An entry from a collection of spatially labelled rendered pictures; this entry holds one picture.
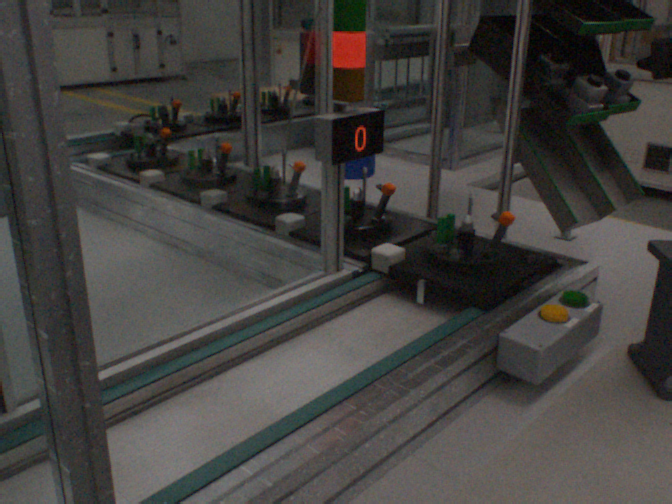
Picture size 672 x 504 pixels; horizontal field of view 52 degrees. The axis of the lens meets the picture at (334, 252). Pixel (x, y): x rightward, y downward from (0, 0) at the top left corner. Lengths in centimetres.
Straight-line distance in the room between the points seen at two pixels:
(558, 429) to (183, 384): 52
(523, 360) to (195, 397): 46
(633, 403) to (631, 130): 442
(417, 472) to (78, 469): 50
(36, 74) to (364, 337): 76
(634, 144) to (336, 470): 481
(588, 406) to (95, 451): 76
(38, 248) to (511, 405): 77
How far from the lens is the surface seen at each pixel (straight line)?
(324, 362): 101
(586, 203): 148
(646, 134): 541
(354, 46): 106
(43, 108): 43
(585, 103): 138
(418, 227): 140
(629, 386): 116
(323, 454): 77
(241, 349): 101
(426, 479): 90
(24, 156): 43
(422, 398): 91
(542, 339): 103
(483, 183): 223
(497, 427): 100
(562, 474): 95
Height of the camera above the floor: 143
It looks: 22 degrees down
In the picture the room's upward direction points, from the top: 1 degrees clockwise
